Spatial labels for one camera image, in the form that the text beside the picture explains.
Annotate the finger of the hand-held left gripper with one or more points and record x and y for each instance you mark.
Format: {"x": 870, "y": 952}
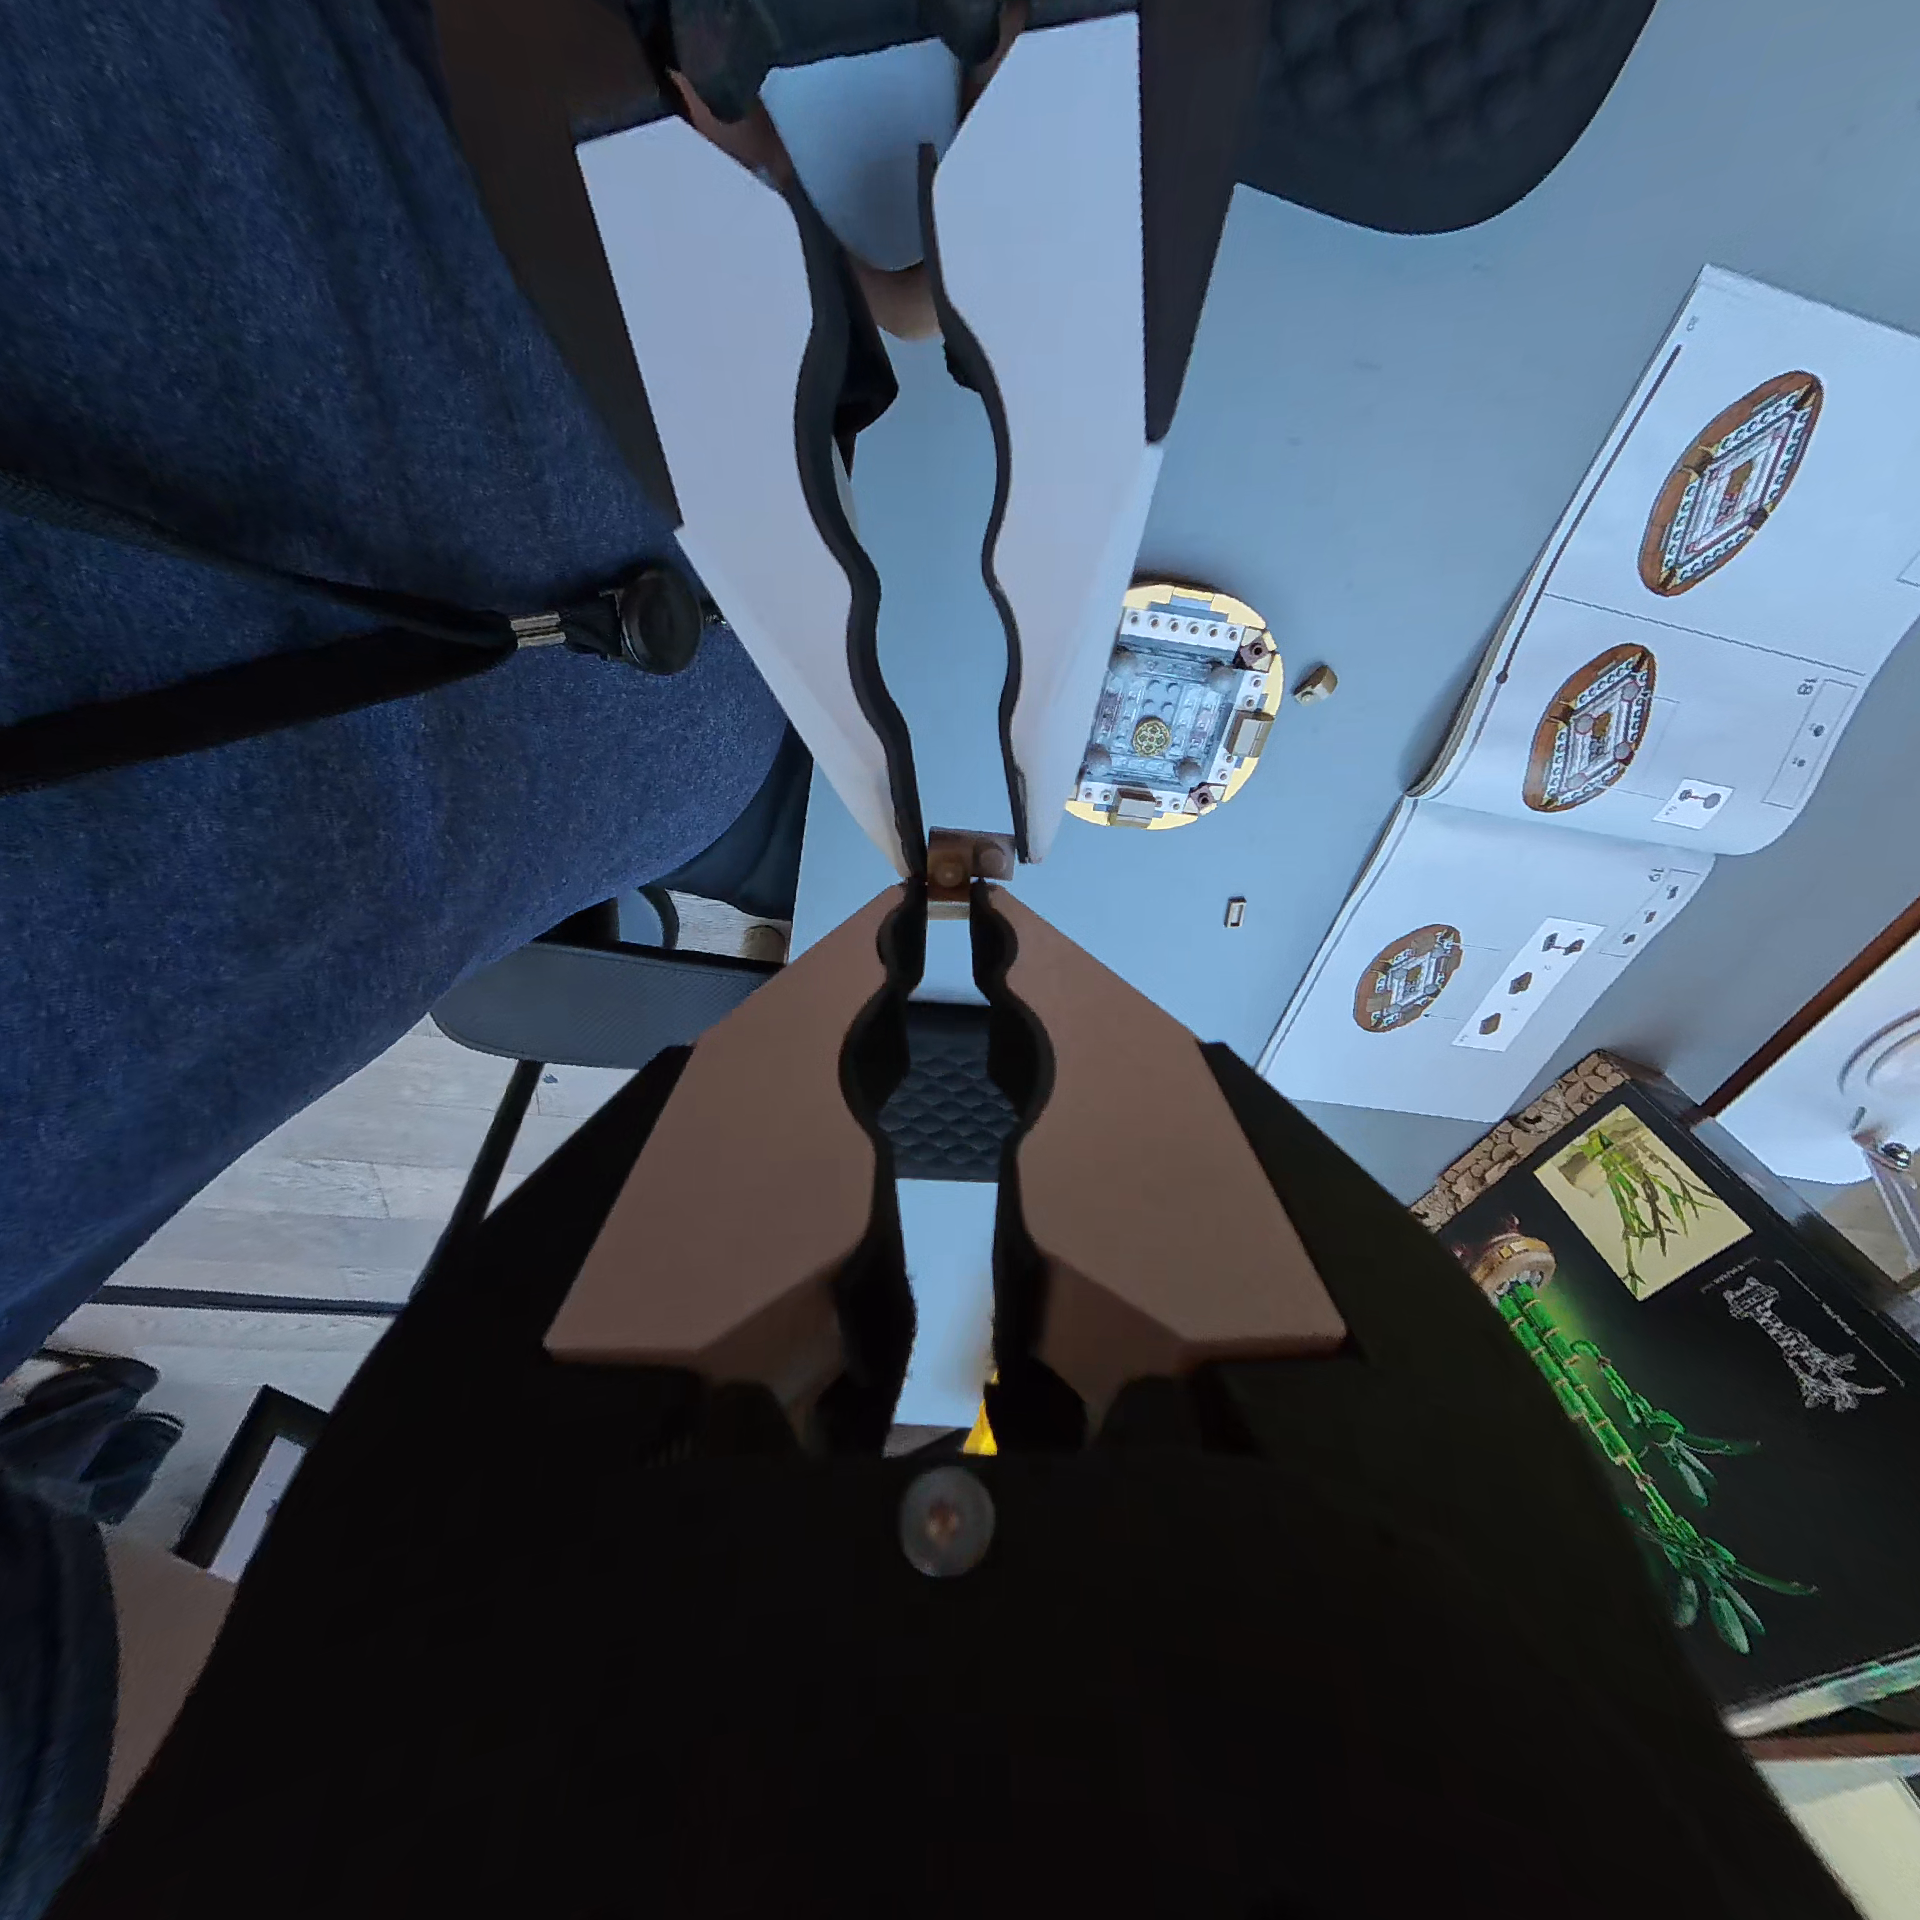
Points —
{"x": 1049, "y": 452}
{"x": 704, "y": 375}

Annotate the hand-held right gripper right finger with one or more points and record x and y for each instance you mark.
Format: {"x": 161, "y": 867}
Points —
{"x": 1155, "y": 1201}

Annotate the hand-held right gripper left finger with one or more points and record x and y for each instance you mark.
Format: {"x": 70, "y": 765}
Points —
{"x": 721, "y": 1201}

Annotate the small tan lego piece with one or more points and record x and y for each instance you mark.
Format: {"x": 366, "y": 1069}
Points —
{"x": 960, "y": 867}

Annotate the round lego base build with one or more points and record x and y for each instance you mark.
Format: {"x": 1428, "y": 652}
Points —
{"x": 1178, "y": 705}

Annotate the tiny tan lego stud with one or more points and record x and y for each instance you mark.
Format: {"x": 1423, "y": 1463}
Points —
{"x": 1318, "y": 687}

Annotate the black lego set box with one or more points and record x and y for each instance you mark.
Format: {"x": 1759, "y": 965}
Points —
{"x": 1724, "y": 1425}

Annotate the lego instruction booklet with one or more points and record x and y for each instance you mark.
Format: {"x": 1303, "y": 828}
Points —
{"x": 1651, "y": 721}

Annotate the black office chair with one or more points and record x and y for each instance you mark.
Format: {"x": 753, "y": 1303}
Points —
{"x": 599, "y": 998}

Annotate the person's blue shirt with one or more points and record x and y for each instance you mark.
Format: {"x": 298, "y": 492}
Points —
{"x": 300, "y": 452}

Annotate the black padded wrist rest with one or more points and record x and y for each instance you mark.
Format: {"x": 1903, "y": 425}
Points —
{"x": 1424, "y": 107}

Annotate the black framed tag poster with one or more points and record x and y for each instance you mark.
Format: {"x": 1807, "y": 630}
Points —
{"x": 255, "y": 1477}

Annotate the person's dark shoe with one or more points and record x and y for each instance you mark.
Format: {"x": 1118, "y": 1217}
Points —
{"x": 76, "y": 1425}

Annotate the brown cardboard box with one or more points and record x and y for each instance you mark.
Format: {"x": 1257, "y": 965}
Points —
{"x": 150, "y": 1665}

